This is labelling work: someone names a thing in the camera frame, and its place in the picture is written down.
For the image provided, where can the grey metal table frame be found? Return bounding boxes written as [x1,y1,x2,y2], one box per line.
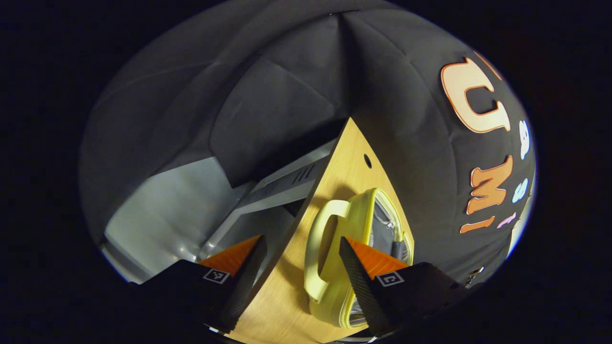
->
[198,139,338,261]

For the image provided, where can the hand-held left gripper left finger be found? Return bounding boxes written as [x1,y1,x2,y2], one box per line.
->
[139,234,267,334]

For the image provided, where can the black backdrop cloth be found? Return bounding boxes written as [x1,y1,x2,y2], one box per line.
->
[79,0,536,287]

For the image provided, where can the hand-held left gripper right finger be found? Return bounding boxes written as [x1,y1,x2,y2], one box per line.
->
[339,236,471,337]

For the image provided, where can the pale yellow suitcase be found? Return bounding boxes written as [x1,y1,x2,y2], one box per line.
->
[304,188,415,329]

